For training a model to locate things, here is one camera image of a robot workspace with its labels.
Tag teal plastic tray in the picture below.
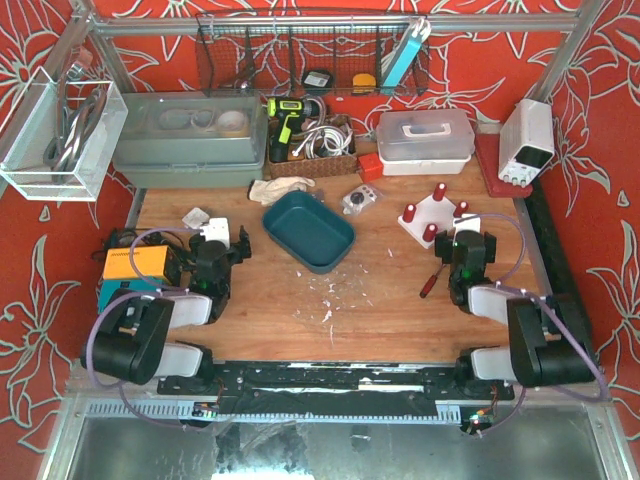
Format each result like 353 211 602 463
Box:
262 191 356 275

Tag green yellow power drill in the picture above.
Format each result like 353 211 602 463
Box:
267 97 321 163

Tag white power adapter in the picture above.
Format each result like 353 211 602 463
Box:
182 207 211 230

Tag clear acrylic box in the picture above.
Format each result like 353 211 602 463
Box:
1 68 128 202

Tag white peg board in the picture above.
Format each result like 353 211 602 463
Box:
397 195 459 249

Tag grey plastic storage box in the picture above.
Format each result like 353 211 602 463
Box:
112 92 268 189

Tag white work glove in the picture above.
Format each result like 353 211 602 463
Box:
247 176 316 206

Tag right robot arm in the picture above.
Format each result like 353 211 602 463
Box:
434 230 599 388

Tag red mat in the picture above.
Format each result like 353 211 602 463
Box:
475 133 533 199

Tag white cable bundle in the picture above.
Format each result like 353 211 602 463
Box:
294 124 354 159

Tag black wire basket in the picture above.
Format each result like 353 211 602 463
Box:
195 7 430 96

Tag large red spring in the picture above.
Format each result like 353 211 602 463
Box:
432 182 447 202

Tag blue white box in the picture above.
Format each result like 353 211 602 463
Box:
381 26 423 95

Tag orange teal device box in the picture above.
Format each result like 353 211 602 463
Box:
97 244 184 314

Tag black cables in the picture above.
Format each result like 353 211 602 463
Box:
90 227 191 261

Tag wicker basket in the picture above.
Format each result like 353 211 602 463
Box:
265 114 358 179

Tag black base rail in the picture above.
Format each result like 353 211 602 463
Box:
157 361 515 417

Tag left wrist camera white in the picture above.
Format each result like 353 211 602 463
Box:
199 217 230 248

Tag red orange socket cube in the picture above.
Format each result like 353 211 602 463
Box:
358 153 384 183

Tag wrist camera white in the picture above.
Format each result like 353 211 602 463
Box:
452 214 481 234
199 217 230 248

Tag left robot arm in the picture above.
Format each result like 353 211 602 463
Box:
81 218 252 388

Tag white power supply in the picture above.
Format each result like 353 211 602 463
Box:
498 99 554 188

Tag white plastic toolbox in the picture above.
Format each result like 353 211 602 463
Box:
376 109 475 176

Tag red handled ratchet wrench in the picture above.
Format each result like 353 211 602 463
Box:
419 264 448 299

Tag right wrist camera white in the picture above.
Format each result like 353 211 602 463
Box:
452 214 481 234

